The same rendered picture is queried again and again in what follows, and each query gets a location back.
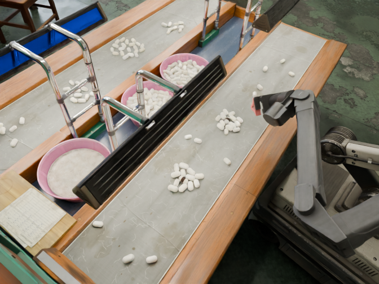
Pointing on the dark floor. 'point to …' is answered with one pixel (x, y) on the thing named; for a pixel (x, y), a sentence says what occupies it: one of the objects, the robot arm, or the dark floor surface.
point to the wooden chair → (22, 6)
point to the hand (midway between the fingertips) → (263, 105)
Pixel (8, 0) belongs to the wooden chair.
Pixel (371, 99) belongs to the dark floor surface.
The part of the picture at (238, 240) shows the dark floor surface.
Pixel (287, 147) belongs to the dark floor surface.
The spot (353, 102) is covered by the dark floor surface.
